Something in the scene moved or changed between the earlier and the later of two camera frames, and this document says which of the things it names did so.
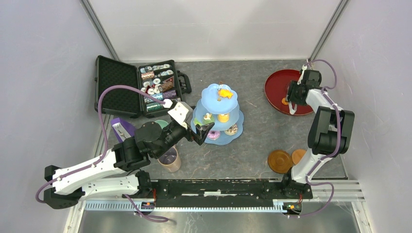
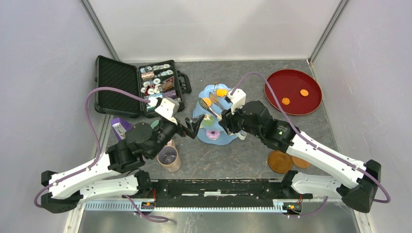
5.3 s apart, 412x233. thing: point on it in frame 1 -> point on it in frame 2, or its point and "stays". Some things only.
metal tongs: x=292 y=110 -> x=206 y=106
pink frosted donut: x=214 y=134 stays
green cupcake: x=208 y=118 stays
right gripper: x=293 y=87 -> x=228 y=121
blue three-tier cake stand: x=218 y=105 stays
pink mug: x=171 y=159 stays
